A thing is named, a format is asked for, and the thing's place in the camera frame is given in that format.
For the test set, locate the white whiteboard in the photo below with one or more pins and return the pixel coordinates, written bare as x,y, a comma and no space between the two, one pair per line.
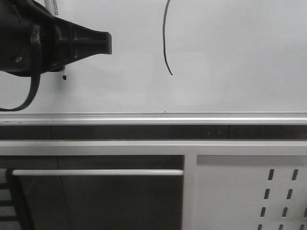
184,56

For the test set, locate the white perforated metal panel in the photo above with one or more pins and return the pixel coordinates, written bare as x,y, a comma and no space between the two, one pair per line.
250,193

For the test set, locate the aluminium whiteboard tray rail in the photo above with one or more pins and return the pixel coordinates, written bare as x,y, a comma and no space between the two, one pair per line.
103,119

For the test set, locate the white whiteboard marker pen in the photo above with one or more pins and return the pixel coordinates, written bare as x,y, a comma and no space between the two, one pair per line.
52,7

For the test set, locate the black frame at lower left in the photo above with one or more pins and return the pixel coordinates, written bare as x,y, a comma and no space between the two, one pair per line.
13,207

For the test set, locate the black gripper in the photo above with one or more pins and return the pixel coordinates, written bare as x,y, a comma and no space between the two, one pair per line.
61,42

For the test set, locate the white metal stand frame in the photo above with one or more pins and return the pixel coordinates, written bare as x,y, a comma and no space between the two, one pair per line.
190,150

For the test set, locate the white round crossbar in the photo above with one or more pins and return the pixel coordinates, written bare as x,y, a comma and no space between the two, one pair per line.
100,172

